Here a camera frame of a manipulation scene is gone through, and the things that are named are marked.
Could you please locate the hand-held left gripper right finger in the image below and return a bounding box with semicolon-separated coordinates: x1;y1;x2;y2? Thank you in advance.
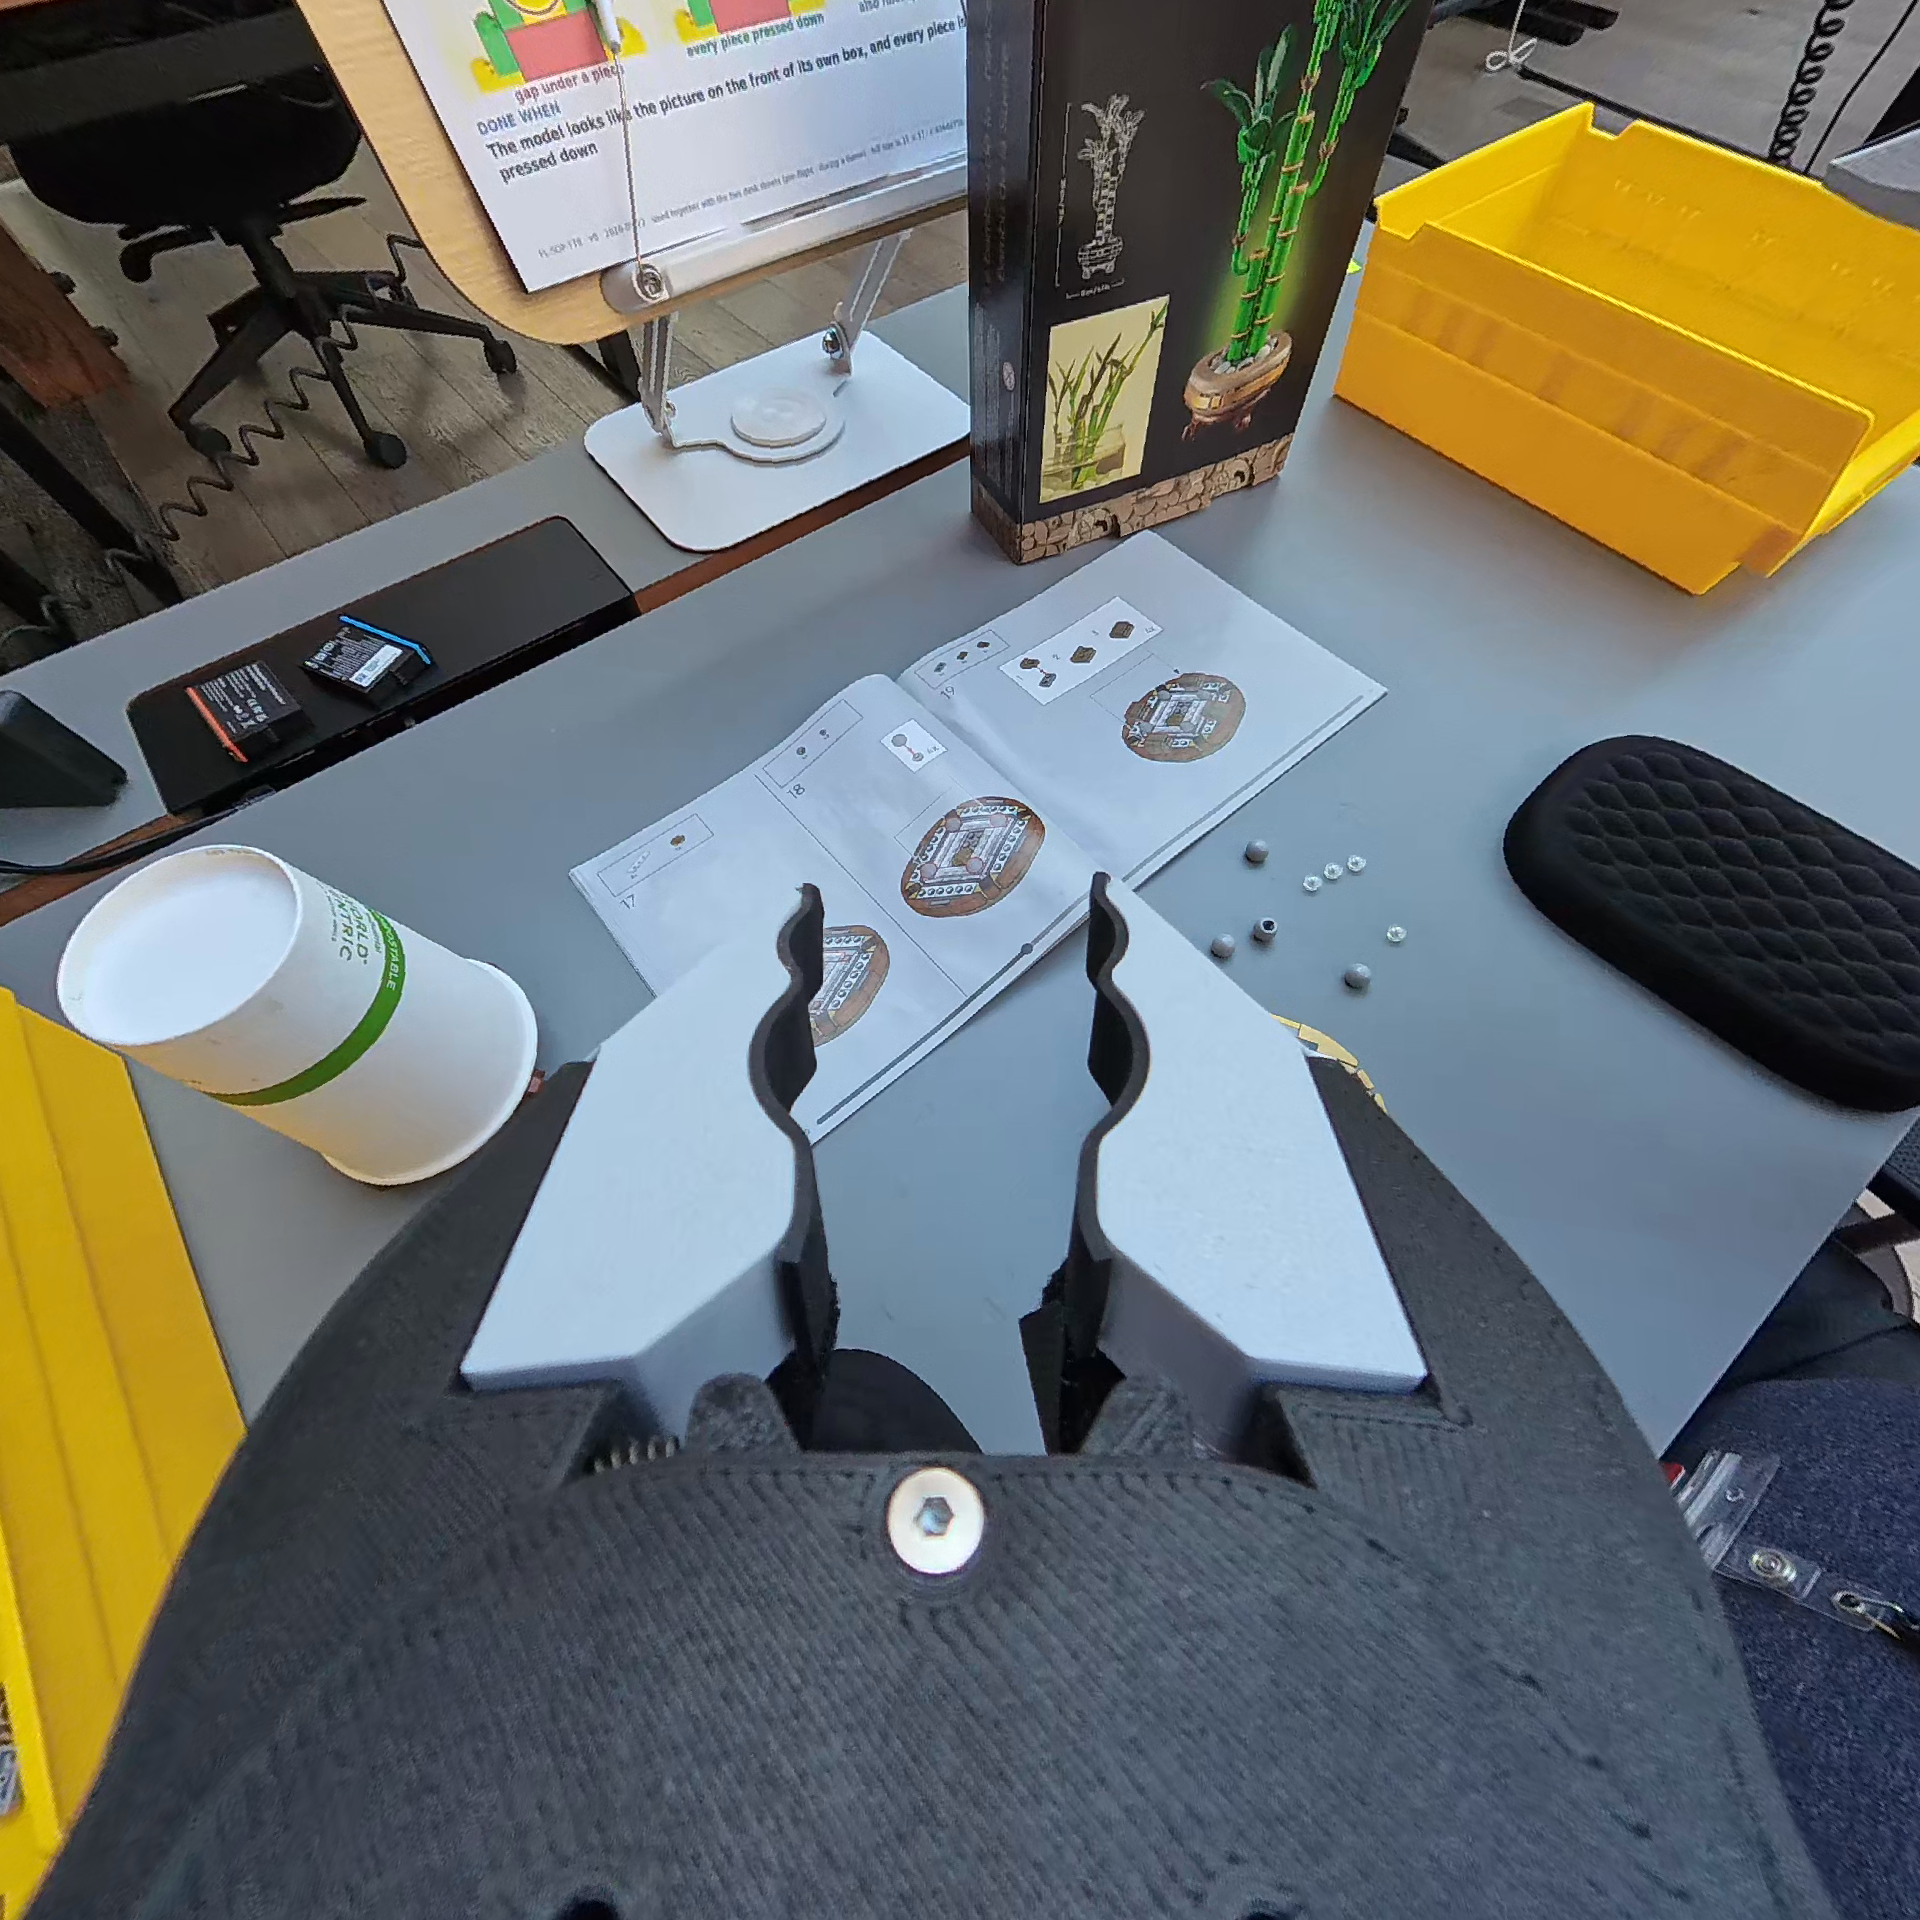
1021;871;1431;1452

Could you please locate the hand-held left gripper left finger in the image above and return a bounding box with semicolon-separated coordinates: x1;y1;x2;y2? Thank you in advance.
459;886;836;1448

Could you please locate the gold round lego base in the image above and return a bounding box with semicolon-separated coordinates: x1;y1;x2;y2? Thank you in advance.
1271;1015;1390;1116

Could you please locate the lego instruction booklet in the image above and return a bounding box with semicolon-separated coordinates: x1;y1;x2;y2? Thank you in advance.
569;528;1390;1142

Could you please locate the black lego set box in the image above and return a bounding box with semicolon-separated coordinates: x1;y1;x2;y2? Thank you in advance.
968;0;1428;569

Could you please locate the white paper cup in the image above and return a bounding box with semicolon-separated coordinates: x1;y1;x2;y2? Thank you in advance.
57;840;540;1188

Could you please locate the black wrist rest pad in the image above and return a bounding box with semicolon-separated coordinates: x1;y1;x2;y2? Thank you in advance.
1501;737;1920;1116

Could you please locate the yellow plastic bin stack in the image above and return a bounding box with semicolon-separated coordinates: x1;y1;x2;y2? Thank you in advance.
1331;102;1920;597
0;990;249;1871

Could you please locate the black battery blue stripe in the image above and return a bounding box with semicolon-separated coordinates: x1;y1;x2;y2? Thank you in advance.
299;616;434;707

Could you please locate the black desk mat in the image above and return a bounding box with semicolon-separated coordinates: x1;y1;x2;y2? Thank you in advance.
124;519;640;821

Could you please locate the black battery orange stripe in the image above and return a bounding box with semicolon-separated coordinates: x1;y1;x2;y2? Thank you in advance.
185;659;316;755

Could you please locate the printed instruction sheet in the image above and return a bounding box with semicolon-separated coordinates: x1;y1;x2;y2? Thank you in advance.
383;0;968;296

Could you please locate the black office chair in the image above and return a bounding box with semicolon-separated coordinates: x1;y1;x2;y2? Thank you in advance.
0;0;519;471

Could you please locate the badge reel with clear strap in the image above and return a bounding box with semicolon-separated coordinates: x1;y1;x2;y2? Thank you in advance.
1664;1448;1920;1640

